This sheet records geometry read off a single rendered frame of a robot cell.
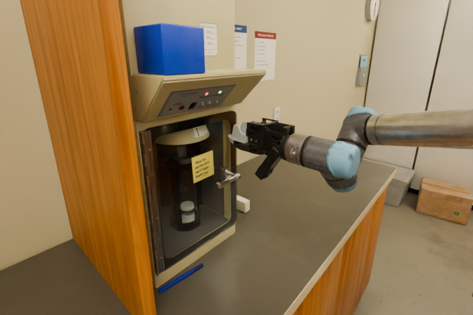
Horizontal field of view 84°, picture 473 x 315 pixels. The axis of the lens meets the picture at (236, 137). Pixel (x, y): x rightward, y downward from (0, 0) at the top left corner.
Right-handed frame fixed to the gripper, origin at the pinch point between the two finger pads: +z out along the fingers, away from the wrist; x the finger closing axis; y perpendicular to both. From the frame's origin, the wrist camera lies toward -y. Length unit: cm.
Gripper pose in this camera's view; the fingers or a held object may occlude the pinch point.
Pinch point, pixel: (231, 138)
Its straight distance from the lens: 77.6
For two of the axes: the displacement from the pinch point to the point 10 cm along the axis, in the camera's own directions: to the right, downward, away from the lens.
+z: -7.4, -2.0, 6.4
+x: -6.7, 2.2, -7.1
